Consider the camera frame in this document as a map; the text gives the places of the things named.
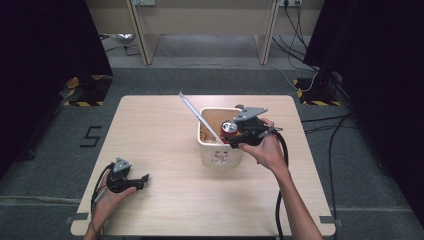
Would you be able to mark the white wall socket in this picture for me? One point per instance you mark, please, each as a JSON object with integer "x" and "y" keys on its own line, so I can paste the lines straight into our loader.
{"x": 290, "y": 2}
{"x": 143, "y": 2}

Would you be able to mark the crumpled silver foil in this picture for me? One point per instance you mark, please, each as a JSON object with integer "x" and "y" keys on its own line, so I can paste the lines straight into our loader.
{"x": 122, "y": 37}

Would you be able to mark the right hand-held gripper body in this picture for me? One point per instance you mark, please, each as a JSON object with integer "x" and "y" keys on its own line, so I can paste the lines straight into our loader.
{"x": 253, "y": 131}

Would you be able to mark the person's left hand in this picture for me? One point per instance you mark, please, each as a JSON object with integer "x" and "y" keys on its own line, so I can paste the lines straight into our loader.
{"x": 108, "y": 203}

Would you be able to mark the light wooden desk frame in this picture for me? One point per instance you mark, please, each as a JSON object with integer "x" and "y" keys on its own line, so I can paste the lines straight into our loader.
{"x": 146, "y": 36}

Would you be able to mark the white waste bin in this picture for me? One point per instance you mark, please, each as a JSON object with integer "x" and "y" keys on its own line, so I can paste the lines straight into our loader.
{"x": 218, "y": 155}

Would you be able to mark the black curtain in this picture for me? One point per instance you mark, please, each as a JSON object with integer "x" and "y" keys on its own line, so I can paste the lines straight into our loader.
{"x": 40, "y": 76}
{"x": 383, "y": 83}

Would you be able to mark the black base with hazard tape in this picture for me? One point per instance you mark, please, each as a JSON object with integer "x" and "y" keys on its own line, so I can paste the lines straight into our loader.
{"x": 88, "y": 93}
{"x": 316, "y": 95}

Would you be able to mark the person's right hand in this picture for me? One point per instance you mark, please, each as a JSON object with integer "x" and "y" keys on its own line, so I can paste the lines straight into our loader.
{"x": 268, "y": 151}

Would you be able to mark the red drink can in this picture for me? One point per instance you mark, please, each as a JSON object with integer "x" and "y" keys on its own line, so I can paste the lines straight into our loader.
{"x": 229, "y": 129}

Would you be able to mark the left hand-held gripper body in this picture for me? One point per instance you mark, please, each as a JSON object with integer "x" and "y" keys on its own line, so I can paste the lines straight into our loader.
{"x": 120, "y": 176}

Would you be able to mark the white paper-wrapped straw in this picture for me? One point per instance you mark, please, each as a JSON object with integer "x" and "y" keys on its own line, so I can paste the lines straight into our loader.
{"x": 198, "y": 115}

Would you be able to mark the grey tape piece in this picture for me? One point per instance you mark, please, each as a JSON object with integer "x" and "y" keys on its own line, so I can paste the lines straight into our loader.
{"x": 328, "y": 220}
{"x": 76, "y": 218}

